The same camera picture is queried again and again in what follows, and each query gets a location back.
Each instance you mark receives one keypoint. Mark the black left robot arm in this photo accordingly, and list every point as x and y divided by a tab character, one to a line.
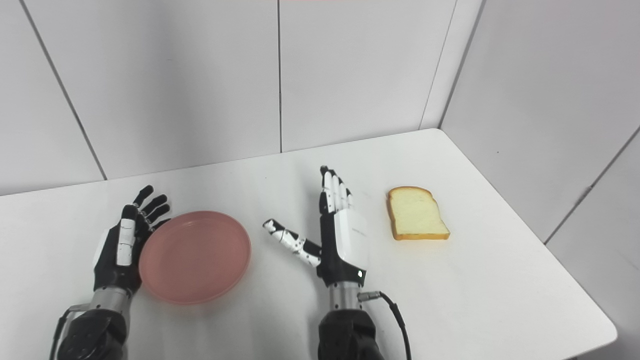
95	335

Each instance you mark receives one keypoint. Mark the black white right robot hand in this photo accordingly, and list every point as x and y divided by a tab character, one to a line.
347	240

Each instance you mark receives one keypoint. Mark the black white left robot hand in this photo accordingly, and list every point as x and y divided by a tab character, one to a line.
107	265

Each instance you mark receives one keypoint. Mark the slice of white bread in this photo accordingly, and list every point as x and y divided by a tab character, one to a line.
415	212

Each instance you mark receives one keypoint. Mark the pink round plate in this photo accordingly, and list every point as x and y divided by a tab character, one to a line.
195	257

